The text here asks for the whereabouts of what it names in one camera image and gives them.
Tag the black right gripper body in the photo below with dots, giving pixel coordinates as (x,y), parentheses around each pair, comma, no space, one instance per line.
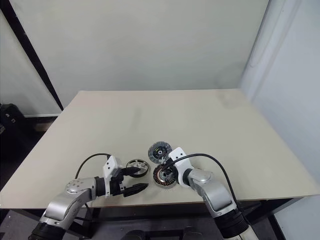
(173,172)

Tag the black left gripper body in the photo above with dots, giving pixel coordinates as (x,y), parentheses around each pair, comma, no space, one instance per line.
(117,185)

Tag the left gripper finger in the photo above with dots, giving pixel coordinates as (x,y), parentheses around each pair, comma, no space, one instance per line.
(132,171)
(136,189)

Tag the motor housing with copper windings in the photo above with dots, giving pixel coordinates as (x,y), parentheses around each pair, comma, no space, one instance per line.
(157,181)

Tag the black-rimmed silver spoked rotor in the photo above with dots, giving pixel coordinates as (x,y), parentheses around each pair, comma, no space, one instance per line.
(145,173)

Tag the roll of silver tape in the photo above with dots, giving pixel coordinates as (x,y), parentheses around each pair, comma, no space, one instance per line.
(155,152)

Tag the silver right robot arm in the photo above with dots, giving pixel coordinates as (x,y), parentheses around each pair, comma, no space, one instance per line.
(215,190)

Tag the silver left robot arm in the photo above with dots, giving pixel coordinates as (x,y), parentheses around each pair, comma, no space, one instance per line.
(75,192)

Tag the dark rounded shape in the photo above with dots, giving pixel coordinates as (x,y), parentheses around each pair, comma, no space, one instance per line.
(195,233)

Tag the black bag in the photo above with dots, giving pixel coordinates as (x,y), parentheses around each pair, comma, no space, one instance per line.
(10,122)

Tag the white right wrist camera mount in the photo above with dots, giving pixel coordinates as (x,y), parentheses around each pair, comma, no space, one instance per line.
(183,162)

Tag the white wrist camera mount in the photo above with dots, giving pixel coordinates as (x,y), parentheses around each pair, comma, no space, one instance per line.
(112,166)
(183,162)

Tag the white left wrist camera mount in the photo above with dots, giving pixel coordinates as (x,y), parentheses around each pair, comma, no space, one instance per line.
(112,166)

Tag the black table frame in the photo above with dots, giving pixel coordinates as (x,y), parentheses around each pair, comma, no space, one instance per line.
(150,212)

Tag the black diagonal wall strip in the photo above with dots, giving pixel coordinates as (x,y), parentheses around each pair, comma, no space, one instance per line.
(32,52)

